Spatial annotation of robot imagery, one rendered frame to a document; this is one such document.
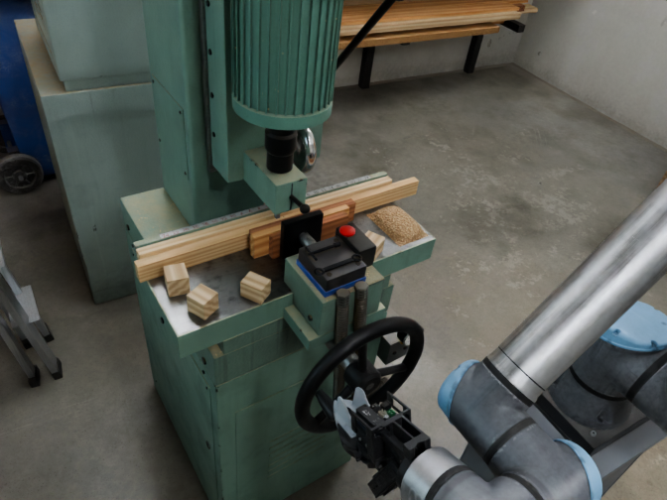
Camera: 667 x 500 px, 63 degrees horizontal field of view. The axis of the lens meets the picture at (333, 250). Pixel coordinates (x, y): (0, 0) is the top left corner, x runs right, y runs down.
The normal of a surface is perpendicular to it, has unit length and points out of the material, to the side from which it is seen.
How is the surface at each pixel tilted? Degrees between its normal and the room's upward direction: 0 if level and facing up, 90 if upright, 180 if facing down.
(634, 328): 6
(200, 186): 90
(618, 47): 90
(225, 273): 0
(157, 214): 0
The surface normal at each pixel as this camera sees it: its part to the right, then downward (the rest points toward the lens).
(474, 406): -0.50, -0.36
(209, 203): 0.55, 0.59
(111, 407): 0.11, -0.75
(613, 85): -0.87, 0.25
